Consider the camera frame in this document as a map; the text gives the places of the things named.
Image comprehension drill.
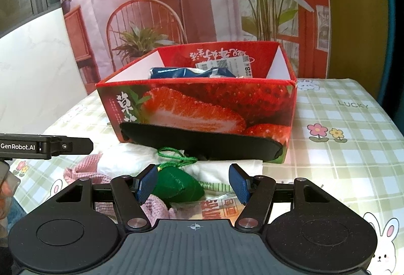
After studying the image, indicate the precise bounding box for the pink knitted cloth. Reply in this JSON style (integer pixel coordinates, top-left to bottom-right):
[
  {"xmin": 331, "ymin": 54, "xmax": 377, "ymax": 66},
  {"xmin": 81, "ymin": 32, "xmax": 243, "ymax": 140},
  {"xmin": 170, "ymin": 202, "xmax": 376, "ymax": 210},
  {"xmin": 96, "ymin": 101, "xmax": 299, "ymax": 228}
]
[{"xmin": 64, "ymin": 153, "xmax": 179, "ymax": 223}]

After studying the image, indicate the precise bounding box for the blue soft packet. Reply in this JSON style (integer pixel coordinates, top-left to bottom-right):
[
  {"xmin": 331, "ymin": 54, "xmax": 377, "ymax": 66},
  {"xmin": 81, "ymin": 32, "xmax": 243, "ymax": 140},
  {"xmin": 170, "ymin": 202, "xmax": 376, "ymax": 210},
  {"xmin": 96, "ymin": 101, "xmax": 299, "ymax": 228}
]
[{"xmin": 148, "ymin": 66, "xmax": 239, "ymax": 80}]

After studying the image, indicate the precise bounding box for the white packet with red print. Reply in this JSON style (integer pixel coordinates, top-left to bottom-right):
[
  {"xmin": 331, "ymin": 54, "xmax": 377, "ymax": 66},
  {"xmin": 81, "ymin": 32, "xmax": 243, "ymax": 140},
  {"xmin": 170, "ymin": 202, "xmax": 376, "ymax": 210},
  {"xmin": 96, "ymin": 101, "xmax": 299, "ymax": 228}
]
[{"xmin": 200, "ymin": 194, "xmax": 272, "ymax": 221}]

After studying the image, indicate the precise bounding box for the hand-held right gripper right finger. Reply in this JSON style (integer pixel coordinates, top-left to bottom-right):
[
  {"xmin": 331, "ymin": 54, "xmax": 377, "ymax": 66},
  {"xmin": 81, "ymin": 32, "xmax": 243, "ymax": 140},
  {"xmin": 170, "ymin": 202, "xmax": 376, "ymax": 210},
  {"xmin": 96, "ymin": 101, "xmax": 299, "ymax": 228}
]
[{"xmin": 229, "ymin": 163, "xmax": 340, "ymax": 233}]

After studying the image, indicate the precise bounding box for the black soft pouch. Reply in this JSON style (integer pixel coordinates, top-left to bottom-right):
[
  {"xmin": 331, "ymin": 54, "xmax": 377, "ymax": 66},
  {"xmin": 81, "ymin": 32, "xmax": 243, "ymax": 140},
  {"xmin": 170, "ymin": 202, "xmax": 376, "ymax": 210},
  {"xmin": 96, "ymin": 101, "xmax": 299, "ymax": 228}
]
[{"xmin": 120, "ymin": 122, "xmax": 284, "ymax": 162}]

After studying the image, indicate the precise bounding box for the green fabric sachet with cord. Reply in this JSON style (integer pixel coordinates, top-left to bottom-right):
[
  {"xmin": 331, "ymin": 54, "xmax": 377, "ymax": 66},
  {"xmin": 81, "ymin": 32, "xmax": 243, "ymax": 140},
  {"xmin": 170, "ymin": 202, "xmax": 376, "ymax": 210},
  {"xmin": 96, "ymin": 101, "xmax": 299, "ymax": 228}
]
[{"xmin": 151, "ymin": 146, "xmax": 205, "ymax": 200}]

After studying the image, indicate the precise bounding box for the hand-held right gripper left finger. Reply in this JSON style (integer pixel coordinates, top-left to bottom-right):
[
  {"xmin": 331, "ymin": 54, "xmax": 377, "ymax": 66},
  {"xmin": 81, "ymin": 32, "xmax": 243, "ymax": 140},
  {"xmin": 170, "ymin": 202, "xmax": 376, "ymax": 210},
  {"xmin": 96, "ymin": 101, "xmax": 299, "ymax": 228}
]
[{"xmin": 50, "ymin": 164, "xmax": 159, "ymax": 232}]

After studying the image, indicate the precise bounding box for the teal curtain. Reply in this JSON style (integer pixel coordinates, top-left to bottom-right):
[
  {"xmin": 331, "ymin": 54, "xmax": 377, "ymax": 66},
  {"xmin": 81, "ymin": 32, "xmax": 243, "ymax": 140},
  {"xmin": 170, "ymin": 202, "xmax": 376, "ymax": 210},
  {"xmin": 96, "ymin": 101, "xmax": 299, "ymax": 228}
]
[{"xmin": 378, "ymin": 0, "xmax": 404, "ymax": 131}]

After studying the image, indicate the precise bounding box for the white green patterned cloth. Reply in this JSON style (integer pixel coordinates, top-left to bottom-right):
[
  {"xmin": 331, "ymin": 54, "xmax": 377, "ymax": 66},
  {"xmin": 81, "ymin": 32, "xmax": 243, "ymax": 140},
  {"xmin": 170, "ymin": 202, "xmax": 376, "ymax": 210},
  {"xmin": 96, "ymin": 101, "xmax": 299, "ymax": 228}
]
[{"xmin": 201, "ymin": 182, "xmax": 235, "ymax": 192}]

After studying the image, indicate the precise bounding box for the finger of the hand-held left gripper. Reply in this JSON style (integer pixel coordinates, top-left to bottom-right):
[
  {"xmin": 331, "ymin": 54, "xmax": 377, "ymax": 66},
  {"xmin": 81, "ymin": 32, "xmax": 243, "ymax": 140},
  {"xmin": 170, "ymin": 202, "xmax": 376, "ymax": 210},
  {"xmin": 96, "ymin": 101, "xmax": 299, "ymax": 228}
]
[{"xmin": 47, "ymin": 135, "xmax": 94, "ymax": 156}]

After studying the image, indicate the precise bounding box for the person's left hand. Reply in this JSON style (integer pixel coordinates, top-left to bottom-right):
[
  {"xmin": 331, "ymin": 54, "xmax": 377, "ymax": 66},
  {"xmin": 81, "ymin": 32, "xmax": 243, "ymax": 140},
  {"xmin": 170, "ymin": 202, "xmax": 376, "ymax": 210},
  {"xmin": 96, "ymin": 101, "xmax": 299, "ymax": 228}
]
[{"xmin": 0, "ymin": 182, "xmax": 15, "ymax": 220}]

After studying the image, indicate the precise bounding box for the red strawberry print cardboard box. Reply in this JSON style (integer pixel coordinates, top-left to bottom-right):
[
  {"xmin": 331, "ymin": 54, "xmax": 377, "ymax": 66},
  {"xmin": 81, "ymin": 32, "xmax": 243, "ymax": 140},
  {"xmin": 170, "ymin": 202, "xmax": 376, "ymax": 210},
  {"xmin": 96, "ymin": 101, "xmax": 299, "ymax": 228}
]
[{"xmin": 95, "ymin": 40, "xmax": 298, "ymax": 165}]

